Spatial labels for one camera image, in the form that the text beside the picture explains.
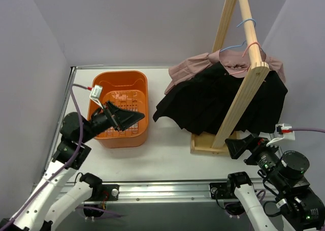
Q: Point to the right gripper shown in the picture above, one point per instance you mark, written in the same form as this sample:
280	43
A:
252	150

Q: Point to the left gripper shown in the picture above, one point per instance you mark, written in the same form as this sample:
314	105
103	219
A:
113	117

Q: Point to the black pleated skirt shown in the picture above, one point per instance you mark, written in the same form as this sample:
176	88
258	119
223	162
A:
201	103

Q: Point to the pink ruffled skirt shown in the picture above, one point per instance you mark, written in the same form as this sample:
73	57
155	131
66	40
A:
235	62

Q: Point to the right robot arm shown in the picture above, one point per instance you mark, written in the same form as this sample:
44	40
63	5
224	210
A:
298	205

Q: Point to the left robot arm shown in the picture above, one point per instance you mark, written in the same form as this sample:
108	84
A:
72	151

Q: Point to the wooden clothes rack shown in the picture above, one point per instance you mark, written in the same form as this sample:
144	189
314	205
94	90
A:
254	76

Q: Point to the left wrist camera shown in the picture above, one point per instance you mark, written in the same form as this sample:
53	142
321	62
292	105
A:
96	92

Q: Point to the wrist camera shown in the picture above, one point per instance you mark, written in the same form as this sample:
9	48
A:
96	92
283	133

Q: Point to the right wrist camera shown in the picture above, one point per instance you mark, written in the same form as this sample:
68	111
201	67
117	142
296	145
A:
283	133

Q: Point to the aluminium mounting rail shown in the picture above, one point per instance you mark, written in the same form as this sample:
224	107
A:
162	169

